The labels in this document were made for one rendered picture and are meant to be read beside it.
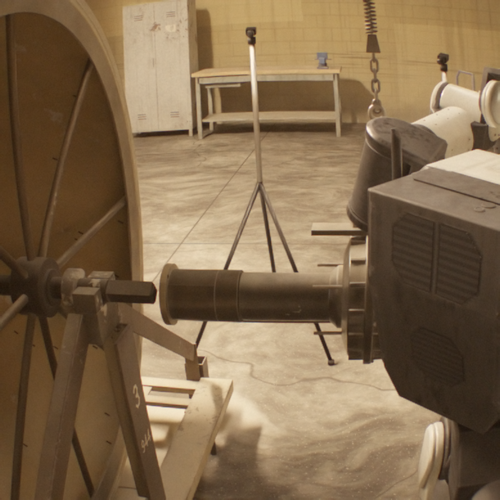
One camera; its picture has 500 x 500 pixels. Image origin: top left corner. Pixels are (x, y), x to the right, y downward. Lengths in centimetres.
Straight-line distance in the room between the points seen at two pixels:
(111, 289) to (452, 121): 89
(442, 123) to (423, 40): 838
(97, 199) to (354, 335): 129
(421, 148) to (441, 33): 856
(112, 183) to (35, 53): 60
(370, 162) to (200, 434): 156
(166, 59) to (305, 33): 199
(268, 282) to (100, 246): 109
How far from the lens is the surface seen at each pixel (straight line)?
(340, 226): 144
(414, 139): 93
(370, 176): 93
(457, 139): 106
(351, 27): 937
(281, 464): 245
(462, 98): 115
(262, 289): 146
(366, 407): 277
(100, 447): 229
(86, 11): 197
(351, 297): 137
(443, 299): 71
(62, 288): 161
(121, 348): 162
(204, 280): 149
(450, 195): 73
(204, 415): 243
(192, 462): 218
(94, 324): 158
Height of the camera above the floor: 152
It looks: 18 degrees down
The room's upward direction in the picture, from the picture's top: 3 degrees counter-clockwise
